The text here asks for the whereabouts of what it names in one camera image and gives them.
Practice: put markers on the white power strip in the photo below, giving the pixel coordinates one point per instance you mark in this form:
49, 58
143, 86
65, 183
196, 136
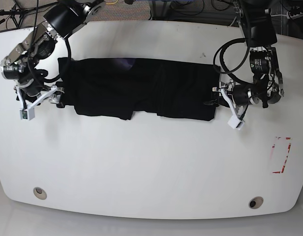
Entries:
295, 12

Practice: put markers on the left table grommet hole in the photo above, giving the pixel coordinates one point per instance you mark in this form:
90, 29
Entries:
40, 193

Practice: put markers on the black tripod stand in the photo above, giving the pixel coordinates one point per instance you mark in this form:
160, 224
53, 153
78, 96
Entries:
17, 14

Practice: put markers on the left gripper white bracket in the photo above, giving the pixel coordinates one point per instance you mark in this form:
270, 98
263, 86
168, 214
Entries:
237, 97

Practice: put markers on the table grommet hole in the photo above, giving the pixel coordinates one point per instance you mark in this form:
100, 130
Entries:
40, 193
256, 202

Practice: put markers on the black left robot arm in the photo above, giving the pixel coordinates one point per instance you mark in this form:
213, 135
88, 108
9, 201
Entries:
257, 78

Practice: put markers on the black graphic T-shirt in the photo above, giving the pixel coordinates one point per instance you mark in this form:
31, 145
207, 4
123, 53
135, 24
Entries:
120, 87

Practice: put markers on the right table grommet hole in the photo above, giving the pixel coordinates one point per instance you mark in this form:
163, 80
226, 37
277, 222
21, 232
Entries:
256, 202

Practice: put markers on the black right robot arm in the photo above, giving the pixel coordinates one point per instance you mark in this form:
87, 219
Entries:
62, 21

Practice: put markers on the red tape rectangle marking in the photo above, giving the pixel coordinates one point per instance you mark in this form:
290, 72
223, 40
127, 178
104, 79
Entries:
279, 154

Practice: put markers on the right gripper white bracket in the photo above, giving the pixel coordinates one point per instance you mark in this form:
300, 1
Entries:
30, 96

